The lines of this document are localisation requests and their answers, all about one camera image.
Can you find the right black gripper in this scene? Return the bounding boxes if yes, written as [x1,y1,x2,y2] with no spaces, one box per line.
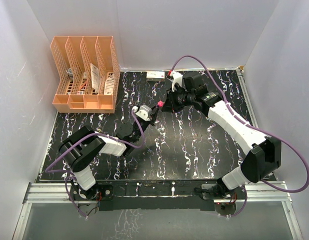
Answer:
[161,85,195,114]

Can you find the red strap keychain with ring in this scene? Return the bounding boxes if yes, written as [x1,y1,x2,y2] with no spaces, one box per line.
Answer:
[157,100,164,108]

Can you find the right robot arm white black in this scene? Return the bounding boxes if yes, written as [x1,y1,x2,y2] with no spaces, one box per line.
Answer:
[161,71,282,199]

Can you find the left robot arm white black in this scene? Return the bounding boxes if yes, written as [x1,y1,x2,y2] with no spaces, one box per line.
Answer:
[58,105,159,200]

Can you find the small white red box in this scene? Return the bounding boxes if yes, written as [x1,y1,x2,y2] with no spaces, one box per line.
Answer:
[146,71,165,82]

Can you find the white labelled packet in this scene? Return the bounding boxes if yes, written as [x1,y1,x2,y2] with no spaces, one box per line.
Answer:
[103,75,115,95]

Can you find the white paper packet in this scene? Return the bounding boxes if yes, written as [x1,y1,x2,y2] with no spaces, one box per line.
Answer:
[90,63,101,93]

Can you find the orange plastic file organizer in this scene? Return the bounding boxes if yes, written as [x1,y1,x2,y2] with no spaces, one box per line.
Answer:
[50,36,120,114]

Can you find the round metal object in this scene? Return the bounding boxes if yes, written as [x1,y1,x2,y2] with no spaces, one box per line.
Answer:
[66,68,73,76]

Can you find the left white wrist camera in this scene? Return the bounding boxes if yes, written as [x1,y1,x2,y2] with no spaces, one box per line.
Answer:
[132,104,152,120]

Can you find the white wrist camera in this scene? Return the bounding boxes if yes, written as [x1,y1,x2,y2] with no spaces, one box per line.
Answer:
[132,104,152,120]
[167,70,183,92]

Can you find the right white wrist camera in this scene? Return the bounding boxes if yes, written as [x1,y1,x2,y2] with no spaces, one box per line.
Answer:
[167,70,183,92]

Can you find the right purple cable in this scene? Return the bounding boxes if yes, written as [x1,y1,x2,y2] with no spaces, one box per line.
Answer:
[168,55,309,193]

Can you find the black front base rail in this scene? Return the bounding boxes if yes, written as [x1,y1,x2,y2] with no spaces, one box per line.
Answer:
[97,179,220,211]

